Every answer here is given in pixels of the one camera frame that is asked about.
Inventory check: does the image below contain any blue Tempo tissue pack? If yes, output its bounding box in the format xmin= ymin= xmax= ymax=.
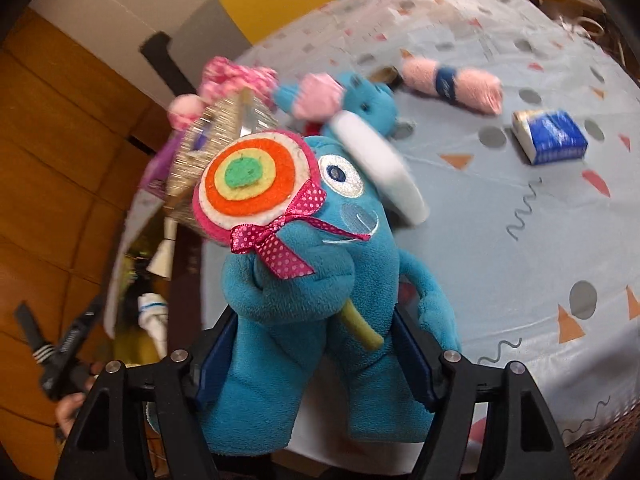
xmin=512 ymin=110 xmax=588 ymax=166

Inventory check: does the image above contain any purple snack box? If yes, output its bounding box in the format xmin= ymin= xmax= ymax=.
xmin=139 ymin=131 xmax=184 ymax=198

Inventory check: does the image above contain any gold ornate tissue box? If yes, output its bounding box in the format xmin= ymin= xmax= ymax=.
xmin=164 ymin=88 xmax=278 ymax=237

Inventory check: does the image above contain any patterned light blue tablecloth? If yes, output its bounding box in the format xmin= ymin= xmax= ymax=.
xmin=104 ymin=0 xmax=640 ymax=476

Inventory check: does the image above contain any small blue plush bear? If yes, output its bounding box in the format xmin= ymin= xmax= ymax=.
xmin=272 ymin=72 xmax=414 ymax=139

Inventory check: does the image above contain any pink spotted plush toy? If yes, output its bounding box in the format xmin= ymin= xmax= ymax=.
xmin=167 ymin=56 xmax=279 ymax=131

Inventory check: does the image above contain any pink rolled towel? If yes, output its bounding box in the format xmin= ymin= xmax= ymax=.
xmin=400 ymin=58 xmax=503 ymax=116

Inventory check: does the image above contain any small tape roll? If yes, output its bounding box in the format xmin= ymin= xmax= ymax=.
xmin=368 ymin=66 xmax=402 ymax=88

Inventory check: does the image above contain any multicolour fabric chair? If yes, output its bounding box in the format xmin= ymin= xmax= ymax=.
xmin=139 ymin=0 xmax=434 ymax=97

